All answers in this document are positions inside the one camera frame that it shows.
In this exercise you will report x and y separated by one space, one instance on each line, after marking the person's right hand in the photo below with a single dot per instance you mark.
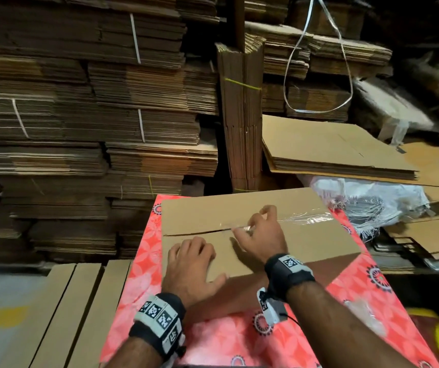
264 237

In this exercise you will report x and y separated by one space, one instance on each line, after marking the person's left hand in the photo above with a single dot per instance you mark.
189 272

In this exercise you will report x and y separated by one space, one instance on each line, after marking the clear packing tape strip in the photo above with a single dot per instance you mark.
308 218

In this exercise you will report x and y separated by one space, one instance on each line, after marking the large cardboard box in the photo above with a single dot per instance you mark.
327 141
51 318

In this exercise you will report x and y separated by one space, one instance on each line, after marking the yellow-tied cardboard bundle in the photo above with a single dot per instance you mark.
241 111

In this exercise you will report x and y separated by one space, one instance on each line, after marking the low pile of cardboard sheets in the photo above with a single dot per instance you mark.
434 237

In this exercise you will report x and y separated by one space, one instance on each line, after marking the wall of cardboard stacks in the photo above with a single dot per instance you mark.
74 111

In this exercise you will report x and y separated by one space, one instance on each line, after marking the person's right forearm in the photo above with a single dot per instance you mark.
342 329

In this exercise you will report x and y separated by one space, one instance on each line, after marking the person's left forearm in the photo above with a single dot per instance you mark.
135 355

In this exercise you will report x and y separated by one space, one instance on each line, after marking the red patterned table cloth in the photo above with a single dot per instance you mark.
135 302

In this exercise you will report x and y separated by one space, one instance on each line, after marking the white woven sack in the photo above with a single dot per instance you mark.
381 199

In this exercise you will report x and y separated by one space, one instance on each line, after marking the crumpled clear tape piece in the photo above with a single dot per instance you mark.
367 316

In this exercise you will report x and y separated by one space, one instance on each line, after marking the white plastic sack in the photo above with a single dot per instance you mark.
392 107

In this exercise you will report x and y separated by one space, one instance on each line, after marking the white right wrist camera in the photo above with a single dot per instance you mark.
272 306

